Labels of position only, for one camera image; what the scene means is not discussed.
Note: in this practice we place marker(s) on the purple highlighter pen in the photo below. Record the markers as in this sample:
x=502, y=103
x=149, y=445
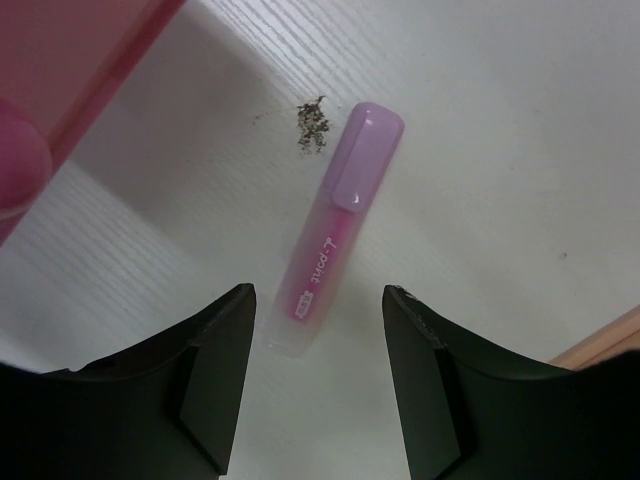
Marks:
x=350, y=184

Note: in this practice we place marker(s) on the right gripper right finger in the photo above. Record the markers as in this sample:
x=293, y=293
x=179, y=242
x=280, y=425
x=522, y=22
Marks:
x=471, y=409

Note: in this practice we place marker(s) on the pink desk organizer rack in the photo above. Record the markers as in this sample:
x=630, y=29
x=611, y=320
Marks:
x=617, y=337

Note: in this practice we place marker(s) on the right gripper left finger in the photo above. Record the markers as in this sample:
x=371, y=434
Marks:
x=165, y=408

